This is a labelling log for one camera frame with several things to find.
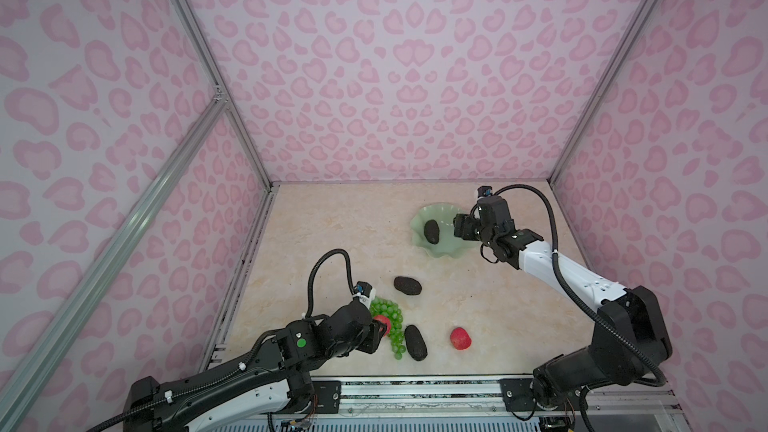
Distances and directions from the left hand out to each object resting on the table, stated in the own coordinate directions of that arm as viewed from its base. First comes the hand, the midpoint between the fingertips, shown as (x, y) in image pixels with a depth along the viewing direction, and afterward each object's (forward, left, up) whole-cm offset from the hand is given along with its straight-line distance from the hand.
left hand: (385, 325), depth 74 cm
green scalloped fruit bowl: (+29, -21, -10) cm, 37 cm away
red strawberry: (+3, 0, -7) cm, 8 cm away
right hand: (+28, -24, +6) cm, 38 cm away
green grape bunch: (+7, +1, -6) cm, 9 cm away
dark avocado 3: (-2, -8, -8) cm, 11 cm away
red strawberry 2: (-2, -19, -7) cm, 21 cm away
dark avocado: (+33, -15, -8) cm, 38 cm away
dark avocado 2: (+14, -6, -8) cm, 17 cm away
